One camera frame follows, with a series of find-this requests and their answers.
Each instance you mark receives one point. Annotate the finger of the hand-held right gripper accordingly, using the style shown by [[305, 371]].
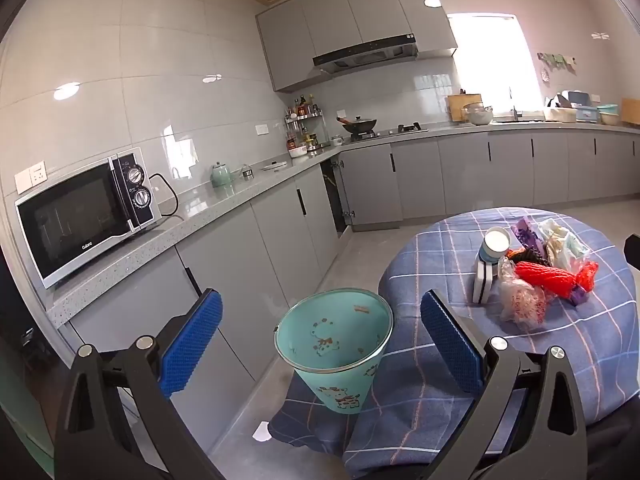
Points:
[[634, 250]]

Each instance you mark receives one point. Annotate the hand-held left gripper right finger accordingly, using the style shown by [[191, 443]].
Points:
[[450, 340]]

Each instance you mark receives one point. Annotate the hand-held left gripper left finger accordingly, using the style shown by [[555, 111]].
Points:
[[192, 340]]

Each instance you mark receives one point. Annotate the white sponge with black stripe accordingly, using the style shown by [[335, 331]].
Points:
[[484, 280]]

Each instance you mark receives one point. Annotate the colourful snack bag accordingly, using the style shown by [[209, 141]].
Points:
[[565, 250]]

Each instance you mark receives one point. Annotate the red translucent plastic bag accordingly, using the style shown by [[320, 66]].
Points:
[[522, 302]]

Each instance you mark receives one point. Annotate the teal cartoon-print plastic bin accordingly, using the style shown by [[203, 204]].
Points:
[[310, 330]]

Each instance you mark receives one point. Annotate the purple packet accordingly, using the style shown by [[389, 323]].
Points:
[[525, 234], [580, 296]]

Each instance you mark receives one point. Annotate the blue plaid tablecloth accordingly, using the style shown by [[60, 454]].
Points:
[[430, 260]]

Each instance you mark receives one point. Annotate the red crumpled plastic bag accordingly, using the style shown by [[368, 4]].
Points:
[[542, 277]]

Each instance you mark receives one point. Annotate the black foam fruit net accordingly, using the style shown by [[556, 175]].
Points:
[[532, 256]]

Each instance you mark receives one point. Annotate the white paper cup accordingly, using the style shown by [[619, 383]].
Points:
[[492, 247]]

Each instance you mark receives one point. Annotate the white paper scrap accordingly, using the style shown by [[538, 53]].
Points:
[[263, 432]]

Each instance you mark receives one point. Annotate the teal bowl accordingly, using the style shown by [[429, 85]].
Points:
[[608, 114]]

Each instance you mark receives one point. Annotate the white basin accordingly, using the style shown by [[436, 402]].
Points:
[[560, 116]]

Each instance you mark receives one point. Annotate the blue dish container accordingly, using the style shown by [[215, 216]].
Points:
[[582, 105]]

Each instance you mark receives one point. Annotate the grey kitchen counter cabinets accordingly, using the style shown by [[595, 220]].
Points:
[[450, 175]]

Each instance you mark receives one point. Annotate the green teapot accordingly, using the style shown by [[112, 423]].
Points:
[[221, 176]]

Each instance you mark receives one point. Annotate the silver black microwave oven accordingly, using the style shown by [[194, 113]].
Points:
[[75, 220]]

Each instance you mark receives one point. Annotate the small metal pot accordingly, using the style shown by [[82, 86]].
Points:
[[247, 173]]

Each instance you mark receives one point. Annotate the metal faucet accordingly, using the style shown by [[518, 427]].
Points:
[[513, 107]]

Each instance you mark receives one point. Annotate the flat grey lid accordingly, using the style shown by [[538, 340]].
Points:
[[274, 164]]

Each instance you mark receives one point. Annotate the gas stove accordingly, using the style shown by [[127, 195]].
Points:
[[400, 131]]

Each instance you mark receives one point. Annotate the white bowl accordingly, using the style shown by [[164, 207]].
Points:
[[297, 151]]

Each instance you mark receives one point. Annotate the wooden cutting board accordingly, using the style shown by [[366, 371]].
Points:
[[456, 107]]

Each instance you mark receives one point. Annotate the black wok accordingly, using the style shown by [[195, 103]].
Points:
[[362, 125]]

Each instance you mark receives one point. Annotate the bright window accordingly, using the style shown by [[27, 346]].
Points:
[[492, 60]]

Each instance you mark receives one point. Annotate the metal spice rack with bottles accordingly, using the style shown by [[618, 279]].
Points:
[[304, 120]]

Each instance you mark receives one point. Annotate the black range hood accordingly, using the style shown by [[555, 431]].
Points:
[[365, 55]]

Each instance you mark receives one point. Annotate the grey upper cabinets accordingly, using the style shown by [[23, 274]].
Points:
[[320, 25]]

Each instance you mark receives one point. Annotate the wall hooks with cloths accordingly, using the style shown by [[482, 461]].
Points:
[[557, 60]]

